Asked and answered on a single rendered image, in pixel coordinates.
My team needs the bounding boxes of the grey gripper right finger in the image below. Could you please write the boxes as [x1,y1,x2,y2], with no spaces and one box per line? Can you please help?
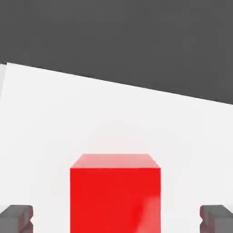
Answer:
[199,204,233,233]

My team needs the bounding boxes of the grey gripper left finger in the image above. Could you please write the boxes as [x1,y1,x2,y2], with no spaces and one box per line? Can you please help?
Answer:
[0,204,34,233]

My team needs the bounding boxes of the small red cube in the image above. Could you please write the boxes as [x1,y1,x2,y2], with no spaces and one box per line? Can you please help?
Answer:
[70,153,162,233]

